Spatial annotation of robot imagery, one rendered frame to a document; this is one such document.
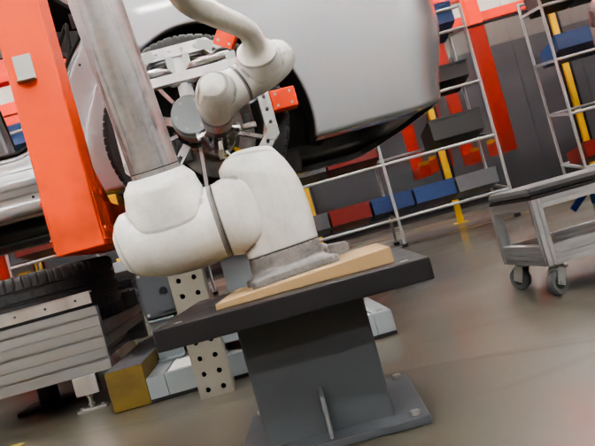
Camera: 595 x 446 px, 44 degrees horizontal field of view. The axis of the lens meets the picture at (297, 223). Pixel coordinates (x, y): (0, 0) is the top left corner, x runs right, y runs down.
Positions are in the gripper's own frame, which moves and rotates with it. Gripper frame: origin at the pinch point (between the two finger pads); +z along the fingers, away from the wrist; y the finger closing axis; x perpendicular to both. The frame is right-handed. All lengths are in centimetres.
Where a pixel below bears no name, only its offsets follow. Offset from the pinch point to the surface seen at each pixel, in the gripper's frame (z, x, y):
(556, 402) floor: -77, 94, -37
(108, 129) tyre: 34, -33, 33
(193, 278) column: 7.4, 33.9, 17.8
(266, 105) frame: 23.5, -22.0, -21.5
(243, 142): 76, -34, -16
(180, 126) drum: 12.5, -17.1, 9.2
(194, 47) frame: 22, -49, -3
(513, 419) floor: -79, 95, -28
